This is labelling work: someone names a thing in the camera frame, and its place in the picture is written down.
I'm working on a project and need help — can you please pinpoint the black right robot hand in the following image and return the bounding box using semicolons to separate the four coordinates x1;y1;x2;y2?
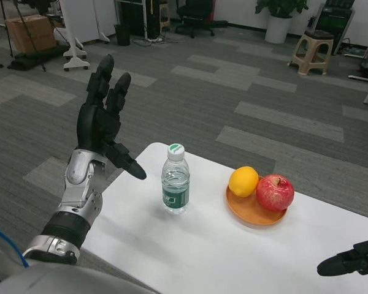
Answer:
316;239;368;277

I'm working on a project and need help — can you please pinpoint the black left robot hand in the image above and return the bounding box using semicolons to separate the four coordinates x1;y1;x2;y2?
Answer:
76;54;147;180

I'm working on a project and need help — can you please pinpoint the clear plastic water bottle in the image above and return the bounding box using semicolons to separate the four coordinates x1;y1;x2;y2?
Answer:
161;143;191;216

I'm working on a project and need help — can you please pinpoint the black waste bin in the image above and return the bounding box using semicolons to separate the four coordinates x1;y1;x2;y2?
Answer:
113;24;131;47

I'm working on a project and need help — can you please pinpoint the white rolling partition stand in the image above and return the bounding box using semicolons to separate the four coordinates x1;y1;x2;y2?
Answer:
53;0;111;72

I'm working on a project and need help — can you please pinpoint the black bag on floor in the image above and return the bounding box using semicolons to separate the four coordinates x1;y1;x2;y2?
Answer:
7;45;70;71

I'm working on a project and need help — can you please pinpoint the red apple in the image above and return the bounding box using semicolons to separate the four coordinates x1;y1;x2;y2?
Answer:
256;174;296;213

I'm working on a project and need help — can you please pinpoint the brown cardboard box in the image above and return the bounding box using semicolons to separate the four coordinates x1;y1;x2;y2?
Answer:
5;15;58;55

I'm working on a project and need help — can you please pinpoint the orange round plate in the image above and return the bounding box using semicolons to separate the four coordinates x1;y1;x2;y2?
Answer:
226;176;289;227

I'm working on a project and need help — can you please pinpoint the black tripod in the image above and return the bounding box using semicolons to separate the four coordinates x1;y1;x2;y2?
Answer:
0;0;47;72

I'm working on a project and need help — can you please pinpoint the yellow orange fruit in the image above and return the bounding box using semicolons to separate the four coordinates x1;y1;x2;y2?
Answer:
228;166;260;198

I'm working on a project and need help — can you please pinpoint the black office chair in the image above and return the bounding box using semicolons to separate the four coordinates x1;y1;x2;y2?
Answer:
174;0;229;39

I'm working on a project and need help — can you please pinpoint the silver robot chest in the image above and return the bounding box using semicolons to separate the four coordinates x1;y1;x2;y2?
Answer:
0;238;160;294

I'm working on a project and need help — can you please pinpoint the white plant pot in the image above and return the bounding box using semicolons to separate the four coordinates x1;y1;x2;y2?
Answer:
265;15;293;44

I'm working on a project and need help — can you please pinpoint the green potted plant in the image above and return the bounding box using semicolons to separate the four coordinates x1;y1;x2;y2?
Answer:
255;0;310;19

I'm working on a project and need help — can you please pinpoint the beige plastic stool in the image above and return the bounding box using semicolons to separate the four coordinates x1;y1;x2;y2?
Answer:
288;29;334;75

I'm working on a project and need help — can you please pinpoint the black green equipment cabinet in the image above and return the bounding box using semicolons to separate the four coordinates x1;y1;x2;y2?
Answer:
317;0;356;56

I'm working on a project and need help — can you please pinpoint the white desk with cables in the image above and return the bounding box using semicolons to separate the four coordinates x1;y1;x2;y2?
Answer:
115;0;172;42

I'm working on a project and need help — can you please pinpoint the blue cable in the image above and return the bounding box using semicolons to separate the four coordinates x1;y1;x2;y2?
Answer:
0;223;31;269

